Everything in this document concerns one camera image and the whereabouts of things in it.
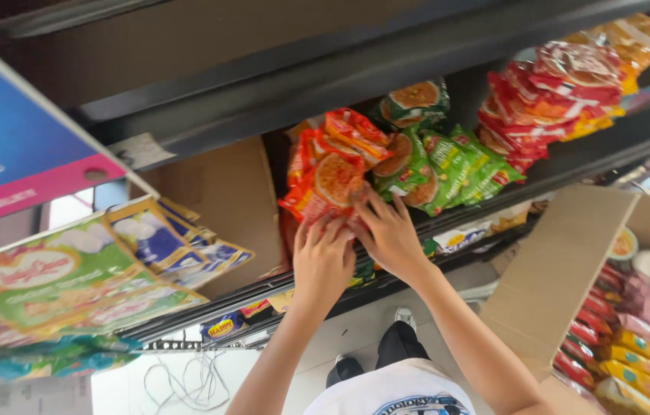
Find person's left hand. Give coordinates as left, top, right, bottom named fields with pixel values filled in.
left=292, top=214, right=358, bottom=317

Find person's right hand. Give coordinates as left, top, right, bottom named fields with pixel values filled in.
left=349, top=183, right=435, bottom=287

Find orange noodle packet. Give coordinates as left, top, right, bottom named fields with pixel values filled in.
left=278, top=151, right=367, bottom=226

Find green noodle packet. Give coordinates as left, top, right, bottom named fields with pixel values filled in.
left=451, top=124, right=526, bottom=204
left=372, top=129, right=436, bottom=196
left=378, top=77, right=451, bottom=131
left=422, top=129, right=478, bottom=209
left=401, top=166, right=448, bottom=217

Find white and yellow snack packet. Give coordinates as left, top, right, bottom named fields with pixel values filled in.
left=432, top=222, right=494, bottom=256

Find person's black and white shoe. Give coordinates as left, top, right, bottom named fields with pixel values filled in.
left=394, top=306, right=418, bottom=332
left=325, top=354, right=366, bottom=389

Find person's black trousers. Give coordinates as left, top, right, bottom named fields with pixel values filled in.
left=375, top=320, right=433, bottom=371

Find blue and yellow printed carton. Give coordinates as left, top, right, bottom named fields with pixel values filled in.
left=104, top=195, right=213, bottom=276
left=157, top=197, right=257, bottom=290

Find pile of orange noodle bags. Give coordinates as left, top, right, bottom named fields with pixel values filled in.
left=286, top=107, right=396, bottom=174

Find brown cardboard sheet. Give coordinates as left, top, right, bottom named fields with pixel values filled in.
left=129, top=135, right=290, bottom=300

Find yellow and blue snack packet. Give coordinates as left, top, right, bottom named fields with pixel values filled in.
left=200, top=311, right=249, bottom=342

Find person's white printed shirt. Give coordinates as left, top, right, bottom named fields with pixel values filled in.
left=302, top=357, right=478, bottom=415

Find open brown cardboard box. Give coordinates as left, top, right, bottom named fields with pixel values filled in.
left=479, top=182, right=650, bottom=415

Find black metal shelf rack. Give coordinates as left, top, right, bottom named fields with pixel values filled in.
left=0, top=0, right=650, bottom=354

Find stack of red noodle packets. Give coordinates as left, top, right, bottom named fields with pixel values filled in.
left=476, top=41, right=627, bottom=175

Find row of red snack packets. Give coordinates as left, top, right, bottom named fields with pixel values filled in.
left=552, top=262, right=627, bottom=394

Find printed noodle cup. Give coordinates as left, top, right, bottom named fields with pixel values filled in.
left=609, top=226, right=640, bottom=265

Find green printed carton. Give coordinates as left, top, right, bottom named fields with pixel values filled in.
left=0, top=212, right=211, bottom=352

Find row of yellow snack packets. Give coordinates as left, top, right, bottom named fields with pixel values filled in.
left=595, top=327, right=650, bottom=415

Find teal printed carton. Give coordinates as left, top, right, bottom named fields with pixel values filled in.
left=0, top=334, right=144, bottom=387

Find stack of yellow noodle packets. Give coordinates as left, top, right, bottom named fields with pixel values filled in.
left=560, top=13, right=650, bottom=143

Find blue and pink carton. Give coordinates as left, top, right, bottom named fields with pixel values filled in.
left=0, top=23, right=130, bottom=234

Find white cable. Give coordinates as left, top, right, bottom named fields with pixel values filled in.
left=142, top=349, right=234, bottom=412

